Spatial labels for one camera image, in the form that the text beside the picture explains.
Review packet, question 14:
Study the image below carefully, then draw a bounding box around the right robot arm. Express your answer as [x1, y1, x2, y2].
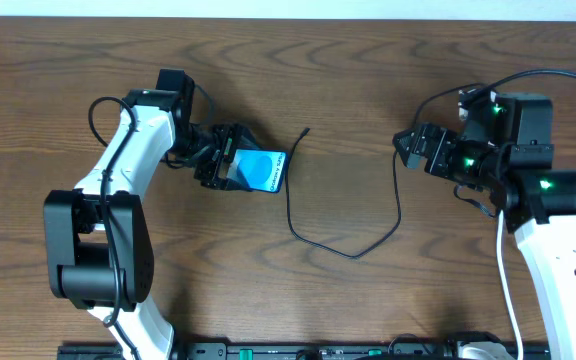
[393, 91, 576, 359]

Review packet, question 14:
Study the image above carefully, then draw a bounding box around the white power strip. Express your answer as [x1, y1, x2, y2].
[458, 88, 497, 122]

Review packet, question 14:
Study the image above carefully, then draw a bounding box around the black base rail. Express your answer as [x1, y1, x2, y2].
[57, 341, 554, 360]

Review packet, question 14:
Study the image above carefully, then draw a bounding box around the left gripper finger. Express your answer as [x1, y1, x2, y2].
[216, 164, 252, 192]
[235, 125, 261, 150]

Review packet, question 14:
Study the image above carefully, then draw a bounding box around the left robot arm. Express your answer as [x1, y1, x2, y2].
[43, 69, 259, 359]

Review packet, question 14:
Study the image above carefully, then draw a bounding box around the blue Galaxy smartphone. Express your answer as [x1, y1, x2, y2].
[227, 149, 287, 193]

